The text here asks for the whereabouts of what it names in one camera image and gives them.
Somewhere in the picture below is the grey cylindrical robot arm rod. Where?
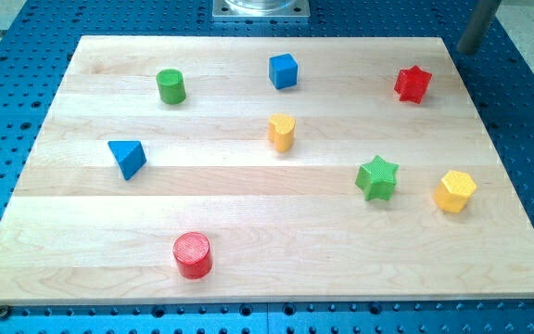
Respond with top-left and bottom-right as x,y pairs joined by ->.
456,0 -> 502,56

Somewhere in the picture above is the green star block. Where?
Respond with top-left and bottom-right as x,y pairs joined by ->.
355,155 -> 399,201

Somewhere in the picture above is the red star block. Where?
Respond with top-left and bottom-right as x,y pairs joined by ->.
394,65 -> 432,104

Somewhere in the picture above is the yellow heart block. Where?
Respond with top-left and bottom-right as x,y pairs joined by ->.
268,113 -> 296,152

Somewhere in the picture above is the light wooden board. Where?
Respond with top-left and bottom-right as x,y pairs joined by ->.
0,35 -> 534,305

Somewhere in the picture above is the blue cube block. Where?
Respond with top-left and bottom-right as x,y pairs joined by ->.
269,54 -> 299,90

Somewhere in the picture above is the red cylinder block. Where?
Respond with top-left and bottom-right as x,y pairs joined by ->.
172,232 -> 213,279

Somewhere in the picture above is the green cylinder block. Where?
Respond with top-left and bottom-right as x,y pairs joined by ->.
156,69 -> 186,105

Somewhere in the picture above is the blue triangle block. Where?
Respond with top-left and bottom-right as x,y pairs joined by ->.
108,141 -> 146,181

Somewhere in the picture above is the yellow hexagon block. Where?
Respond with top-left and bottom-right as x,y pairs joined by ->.
433,170 -> 477,213

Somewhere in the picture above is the blue perforated metal table plate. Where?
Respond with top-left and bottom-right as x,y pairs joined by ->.
0,1 -> 534,333

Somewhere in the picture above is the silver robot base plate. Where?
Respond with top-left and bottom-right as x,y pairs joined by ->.
212,0 -> 311,19

